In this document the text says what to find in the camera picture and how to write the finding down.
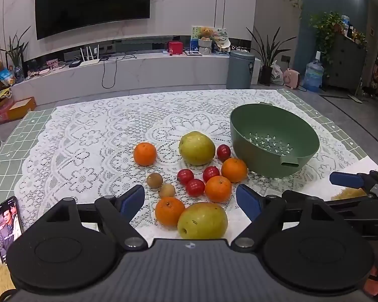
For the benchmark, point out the white patterned hat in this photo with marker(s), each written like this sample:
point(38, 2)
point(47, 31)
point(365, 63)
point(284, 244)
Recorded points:
point(223, 44)

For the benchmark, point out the potted plant in glass vase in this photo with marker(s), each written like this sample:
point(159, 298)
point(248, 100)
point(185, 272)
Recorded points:
point(16, 53)

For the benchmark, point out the blue carton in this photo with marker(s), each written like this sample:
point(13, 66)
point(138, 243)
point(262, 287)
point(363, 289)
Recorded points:
point(194, 44)

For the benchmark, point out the grey pedal trash bin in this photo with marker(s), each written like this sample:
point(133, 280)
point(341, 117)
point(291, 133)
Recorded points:
point(239, 70)

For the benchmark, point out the group of bottles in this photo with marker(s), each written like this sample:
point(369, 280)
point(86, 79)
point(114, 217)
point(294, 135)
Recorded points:
point(352, 30)

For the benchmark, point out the grey drawer cabinet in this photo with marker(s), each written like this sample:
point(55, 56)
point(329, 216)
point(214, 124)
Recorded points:
point(346, 63)

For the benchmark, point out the long-leaf potted plant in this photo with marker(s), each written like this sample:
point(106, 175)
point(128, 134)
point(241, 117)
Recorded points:
point(266, 56)

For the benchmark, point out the orange cardboard box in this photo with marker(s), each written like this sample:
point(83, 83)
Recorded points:
point(22, 108)

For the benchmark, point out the leafy green potted plant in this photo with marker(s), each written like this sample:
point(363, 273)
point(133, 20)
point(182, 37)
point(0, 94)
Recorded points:
point(326, 28)

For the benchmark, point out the orange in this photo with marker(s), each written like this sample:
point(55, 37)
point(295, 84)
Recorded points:
point(218, 189)
point(234, 170)
point(169, 211)
point(145, 154)

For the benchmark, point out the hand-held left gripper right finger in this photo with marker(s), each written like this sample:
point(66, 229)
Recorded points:
point(247, 199)

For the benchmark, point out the small brown kiwi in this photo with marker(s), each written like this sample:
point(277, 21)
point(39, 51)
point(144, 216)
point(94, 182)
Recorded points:
point(154, 180)
point(167, 191)

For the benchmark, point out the pink space heater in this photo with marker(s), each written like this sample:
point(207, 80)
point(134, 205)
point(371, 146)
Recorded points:
point(291, 78)

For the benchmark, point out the black smartphone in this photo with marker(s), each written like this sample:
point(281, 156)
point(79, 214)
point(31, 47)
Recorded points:
point(8, 223)

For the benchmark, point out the green strainer bowl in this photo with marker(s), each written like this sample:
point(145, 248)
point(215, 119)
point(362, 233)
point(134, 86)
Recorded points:
point(271, 138)

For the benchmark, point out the white paper sheet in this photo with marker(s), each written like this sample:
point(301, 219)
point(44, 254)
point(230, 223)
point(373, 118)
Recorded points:
point(359, 165)

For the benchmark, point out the white marble media console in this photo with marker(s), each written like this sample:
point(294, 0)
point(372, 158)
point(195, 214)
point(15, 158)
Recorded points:
point(160, 72)

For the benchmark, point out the yellow-green pear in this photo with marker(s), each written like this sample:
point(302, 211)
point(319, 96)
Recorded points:
point(201, 221)
point(197, 149)

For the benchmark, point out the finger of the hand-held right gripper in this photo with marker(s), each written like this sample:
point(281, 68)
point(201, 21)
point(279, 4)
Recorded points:
point(346, 180)
point(294, 198)

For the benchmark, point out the black wall television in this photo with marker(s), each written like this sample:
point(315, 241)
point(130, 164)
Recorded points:
point(91, 3)

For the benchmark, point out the pink photo card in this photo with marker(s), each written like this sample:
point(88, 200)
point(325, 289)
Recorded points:
point(52, 64)

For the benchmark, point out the white lace tablecloth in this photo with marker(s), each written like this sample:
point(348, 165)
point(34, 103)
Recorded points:
point(97, 138)

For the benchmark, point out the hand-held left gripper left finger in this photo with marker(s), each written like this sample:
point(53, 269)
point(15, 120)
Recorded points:
point(134, 199)

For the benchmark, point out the pink box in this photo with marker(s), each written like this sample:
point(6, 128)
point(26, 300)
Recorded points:
point(0, 114)

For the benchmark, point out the red box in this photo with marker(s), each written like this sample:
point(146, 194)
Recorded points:
point(174, 48)

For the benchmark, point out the white wifi router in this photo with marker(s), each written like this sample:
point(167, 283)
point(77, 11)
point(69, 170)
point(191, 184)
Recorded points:
point(89, 59)

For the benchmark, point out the blue water jug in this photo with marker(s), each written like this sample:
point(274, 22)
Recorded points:
point(312, 75)

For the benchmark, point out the brown teddy bear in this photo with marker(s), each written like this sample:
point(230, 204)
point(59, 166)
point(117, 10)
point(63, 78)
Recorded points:
point(206, 34)

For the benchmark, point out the blue snack bag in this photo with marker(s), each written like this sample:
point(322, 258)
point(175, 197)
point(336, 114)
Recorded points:
point(5, 77)

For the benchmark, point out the white plastic bag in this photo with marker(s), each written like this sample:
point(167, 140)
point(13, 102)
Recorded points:
point(276, 74)

